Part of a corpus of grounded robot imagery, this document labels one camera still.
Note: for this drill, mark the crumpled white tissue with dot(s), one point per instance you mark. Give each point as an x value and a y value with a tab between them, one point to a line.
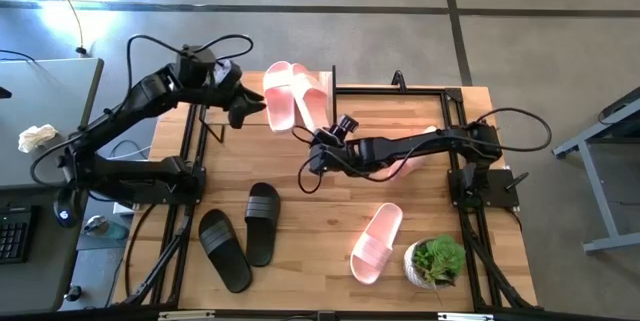
35	137

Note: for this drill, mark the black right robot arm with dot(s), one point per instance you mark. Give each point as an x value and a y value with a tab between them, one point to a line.
400	146

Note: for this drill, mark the black keyboard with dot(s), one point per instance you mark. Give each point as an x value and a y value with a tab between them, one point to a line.
14	236

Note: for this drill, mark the succulent in white woven pot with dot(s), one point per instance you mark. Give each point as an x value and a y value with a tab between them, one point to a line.
440	258

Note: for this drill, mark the black round knob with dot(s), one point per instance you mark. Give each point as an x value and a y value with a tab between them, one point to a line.
74	293

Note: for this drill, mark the silver metal bracket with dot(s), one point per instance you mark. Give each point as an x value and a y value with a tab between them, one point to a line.
465	317
185	315

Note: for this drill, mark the light grey desk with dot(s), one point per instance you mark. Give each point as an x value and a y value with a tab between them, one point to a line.
50	96

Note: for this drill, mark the small black object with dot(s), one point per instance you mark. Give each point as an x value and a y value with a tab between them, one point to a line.
4	92

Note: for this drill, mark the grey metal table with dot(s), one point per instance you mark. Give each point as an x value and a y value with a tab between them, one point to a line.
596	186

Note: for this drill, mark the dark grey desk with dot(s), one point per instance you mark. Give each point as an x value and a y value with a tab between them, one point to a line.
45	271

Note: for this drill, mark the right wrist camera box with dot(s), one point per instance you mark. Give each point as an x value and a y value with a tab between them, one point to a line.
346	125

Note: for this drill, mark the teal bottle with silver cap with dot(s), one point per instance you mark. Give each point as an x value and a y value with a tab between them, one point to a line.
97	225

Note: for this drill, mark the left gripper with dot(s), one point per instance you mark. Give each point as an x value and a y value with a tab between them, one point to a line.
232	93

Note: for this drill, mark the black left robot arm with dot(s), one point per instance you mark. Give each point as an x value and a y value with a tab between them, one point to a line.
150	91

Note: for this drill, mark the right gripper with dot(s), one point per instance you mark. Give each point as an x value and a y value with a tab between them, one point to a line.
327	153

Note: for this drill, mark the black rubber slide sandal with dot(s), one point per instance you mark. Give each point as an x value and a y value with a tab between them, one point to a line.
225	261
262	241

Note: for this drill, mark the wooden shelf with black frame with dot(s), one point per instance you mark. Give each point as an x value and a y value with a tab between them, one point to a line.
252	77

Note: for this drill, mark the black aluminium rig frame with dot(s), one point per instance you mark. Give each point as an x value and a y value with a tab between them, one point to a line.
400	90

